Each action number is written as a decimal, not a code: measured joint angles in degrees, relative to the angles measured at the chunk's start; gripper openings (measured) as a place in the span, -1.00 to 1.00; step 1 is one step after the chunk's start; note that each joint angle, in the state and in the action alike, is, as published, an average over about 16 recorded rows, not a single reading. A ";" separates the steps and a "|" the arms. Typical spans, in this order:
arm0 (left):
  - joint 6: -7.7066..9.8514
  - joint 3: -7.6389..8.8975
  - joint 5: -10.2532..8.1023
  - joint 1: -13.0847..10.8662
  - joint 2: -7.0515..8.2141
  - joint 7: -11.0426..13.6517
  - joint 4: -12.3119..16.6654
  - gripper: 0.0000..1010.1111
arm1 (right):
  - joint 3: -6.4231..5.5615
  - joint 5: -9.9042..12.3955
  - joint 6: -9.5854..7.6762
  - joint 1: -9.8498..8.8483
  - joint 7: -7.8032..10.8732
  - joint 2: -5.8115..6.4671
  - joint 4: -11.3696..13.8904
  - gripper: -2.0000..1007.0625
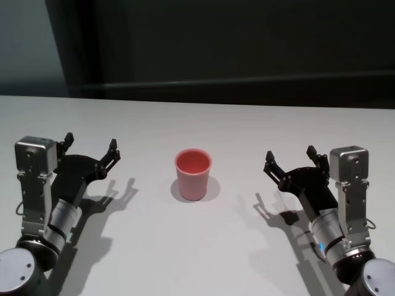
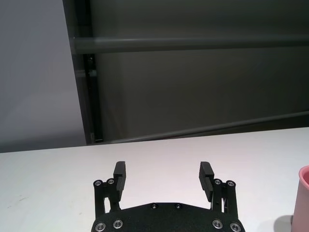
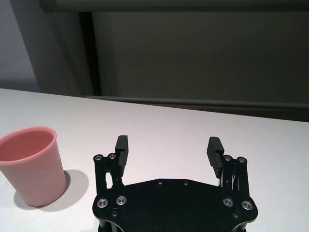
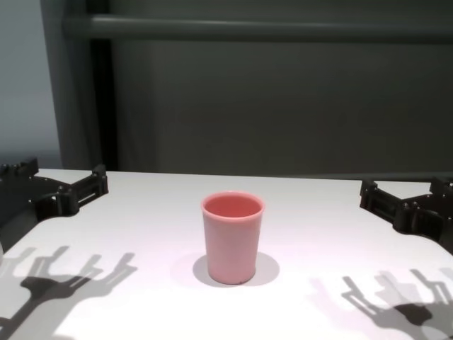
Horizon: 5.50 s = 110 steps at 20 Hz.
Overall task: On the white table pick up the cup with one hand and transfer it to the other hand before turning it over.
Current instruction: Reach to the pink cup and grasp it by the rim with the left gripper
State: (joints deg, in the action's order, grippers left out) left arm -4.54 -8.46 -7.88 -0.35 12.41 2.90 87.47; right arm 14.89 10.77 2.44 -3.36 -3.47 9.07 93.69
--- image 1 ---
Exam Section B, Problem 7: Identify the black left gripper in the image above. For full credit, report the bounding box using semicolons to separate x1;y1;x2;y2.
51;132;121;207

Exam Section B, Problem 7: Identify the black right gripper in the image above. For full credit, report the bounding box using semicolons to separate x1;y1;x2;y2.
263;146;339;220

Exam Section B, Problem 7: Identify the pink plastic cup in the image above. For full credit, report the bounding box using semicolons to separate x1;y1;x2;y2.
174;148;214;202

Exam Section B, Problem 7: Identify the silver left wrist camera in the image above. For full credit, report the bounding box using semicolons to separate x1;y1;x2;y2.
14;136;59;236

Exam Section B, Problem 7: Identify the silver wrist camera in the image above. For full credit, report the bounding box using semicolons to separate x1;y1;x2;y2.
14;136;59;236
329;146;370;245

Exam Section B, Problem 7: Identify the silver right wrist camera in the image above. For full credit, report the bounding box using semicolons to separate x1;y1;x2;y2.
329;146;370;245

